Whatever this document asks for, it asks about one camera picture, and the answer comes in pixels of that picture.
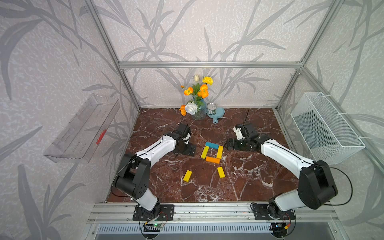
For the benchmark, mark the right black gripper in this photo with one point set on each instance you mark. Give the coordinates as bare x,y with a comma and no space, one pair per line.
234,147

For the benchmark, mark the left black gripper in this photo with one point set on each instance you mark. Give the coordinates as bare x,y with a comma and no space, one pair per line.
189,152

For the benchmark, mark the yellow block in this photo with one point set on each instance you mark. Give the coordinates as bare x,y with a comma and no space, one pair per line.
220,152
187,176
221,172
205,152

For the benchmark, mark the teal long block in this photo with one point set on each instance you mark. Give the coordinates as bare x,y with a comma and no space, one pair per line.
213,146

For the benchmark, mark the orange block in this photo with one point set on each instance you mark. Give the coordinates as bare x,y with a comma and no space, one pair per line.
212,160

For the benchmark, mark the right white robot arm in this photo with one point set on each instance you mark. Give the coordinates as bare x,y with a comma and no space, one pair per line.
316,182

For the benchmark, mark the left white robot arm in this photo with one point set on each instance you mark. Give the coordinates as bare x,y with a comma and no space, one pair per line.
133,176

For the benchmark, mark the light blue dish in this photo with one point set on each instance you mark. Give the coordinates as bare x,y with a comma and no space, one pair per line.
219,113

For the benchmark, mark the metal tin can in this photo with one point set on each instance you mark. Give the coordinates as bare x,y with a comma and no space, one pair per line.
211,108

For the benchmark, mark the flower bouquet in vase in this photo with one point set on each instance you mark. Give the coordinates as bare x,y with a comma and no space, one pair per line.
196,106

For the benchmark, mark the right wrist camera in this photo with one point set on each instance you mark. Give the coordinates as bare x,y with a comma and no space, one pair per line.
238,133

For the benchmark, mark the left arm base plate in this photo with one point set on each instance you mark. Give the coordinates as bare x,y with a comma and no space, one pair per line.
161,212

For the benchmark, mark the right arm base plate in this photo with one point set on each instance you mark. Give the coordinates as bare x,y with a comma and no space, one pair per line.
271,212

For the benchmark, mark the white wire wall basket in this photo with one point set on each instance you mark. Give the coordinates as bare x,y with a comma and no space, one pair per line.
328,135

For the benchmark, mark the aluminium front rail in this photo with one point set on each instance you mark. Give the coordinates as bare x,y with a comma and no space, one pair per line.
203,212

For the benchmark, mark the clear plastic wall tray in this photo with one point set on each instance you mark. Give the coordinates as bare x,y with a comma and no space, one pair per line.
80,139

